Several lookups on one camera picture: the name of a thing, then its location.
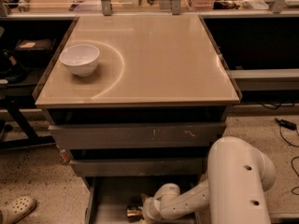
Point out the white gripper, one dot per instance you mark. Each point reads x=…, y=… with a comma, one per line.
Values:
x=149, y=208

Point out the crushed orange soda can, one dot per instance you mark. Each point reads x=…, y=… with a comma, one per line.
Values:
x=134, y=213

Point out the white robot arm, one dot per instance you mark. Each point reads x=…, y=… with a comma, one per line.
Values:
x=238, y=175

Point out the grey open bottom drawer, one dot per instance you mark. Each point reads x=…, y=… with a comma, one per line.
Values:
x=110, y=196

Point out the grey middle drawer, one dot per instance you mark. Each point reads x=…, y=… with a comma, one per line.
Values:
x=139, y=167

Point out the grey top drawer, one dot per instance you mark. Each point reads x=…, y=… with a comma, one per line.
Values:
x=138, y=135

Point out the small red can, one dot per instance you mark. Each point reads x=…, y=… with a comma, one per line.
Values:
x=64, y=156

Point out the grey drawer cabinet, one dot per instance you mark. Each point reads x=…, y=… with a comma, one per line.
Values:
x=151, y=69

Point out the white perforated clog shoe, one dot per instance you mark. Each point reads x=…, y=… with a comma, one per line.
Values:
x=17, y=210

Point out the white ceramic bowl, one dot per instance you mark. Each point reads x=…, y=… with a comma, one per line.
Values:
x=80, y=60

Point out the black metal table leg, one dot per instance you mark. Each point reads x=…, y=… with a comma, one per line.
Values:
x=13, y=105

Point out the black power adapter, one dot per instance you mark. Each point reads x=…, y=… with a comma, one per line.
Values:
x=286, y=124

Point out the black bag on shelf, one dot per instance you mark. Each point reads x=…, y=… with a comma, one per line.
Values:
x=12, y=71

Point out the black case with label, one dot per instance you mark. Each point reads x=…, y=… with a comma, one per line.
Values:
x=41, y=47

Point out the black metal floor frame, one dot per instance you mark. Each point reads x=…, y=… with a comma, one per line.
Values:
x=284, y=218

